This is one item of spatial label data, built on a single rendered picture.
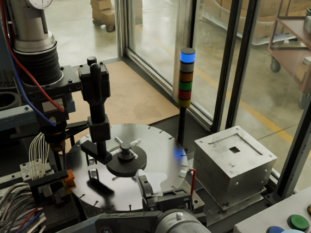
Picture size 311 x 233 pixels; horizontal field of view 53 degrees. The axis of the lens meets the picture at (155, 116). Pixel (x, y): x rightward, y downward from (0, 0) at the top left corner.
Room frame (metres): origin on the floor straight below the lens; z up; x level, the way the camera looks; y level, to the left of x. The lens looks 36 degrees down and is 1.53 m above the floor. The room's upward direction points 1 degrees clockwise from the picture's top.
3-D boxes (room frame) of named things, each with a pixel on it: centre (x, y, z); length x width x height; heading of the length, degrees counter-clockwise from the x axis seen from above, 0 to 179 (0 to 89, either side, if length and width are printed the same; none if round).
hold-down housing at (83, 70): (0.55, 0.13, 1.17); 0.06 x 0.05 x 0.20; 110
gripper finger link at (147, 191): (0.38, 0.01, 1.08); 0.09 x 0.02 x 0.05; 16
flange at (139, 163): (0.61, 0.08, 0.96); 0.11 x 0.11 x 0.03
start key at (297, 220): (0.46, -0.35, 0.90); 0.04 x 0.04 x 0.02
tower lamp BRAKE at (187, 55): (0.86, -0.09, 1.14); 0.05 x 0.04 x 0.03; 29
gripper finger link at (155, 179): (0.43, 0.00, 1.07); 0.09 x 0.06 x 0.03; 16
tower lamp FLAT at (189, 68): (0.86, -0.09, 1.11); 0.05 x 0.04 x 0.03; 29
